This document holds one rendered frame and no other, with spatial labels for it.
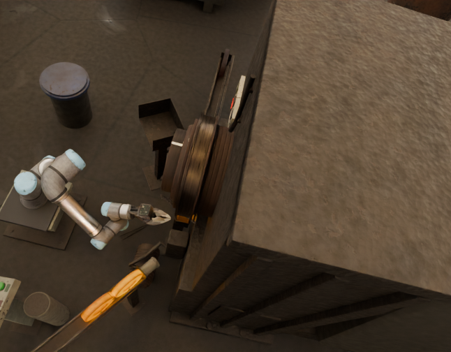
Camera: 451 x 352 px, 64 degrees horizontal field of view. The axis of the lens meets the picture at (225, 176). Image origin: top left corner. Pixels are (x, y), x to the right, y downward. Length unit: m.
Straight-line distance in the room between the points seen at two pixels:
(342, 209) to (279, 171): 0.18
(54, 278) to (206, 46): 2.40
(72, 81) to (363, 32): 1.98
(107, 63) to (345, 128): 2.68
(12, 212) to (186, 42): 2.17
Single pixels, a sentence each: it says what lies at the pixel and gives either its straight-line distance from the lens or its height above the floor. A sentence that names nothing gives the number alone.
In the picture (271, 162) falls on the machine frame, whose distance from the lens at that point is 0.90.
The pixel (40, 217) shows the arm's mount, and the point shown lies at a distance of 2.41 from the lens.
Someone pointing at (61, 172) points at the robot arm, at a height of 0.88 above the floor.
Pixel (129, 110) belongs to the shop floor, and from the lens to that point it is 3.11.
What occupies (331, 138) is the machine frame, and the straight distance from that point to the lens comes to 1.01.
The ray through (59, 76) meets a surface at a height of 0.43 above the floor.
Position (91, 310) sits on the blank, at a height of 0.80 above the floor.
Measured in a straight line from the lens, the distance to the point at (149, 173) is 2.79.
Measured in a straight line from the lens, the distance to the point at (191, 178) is 1.37.
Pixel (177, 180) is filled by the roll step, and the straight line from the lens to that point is 1.43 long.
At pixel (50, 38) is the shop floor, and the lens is 3.69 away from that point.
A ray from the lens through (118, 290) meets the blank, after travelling 1.77.
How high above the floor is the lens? 2.50
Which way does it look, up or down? 61 degrees down
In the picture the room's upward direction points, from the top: 23 degrees clockwise
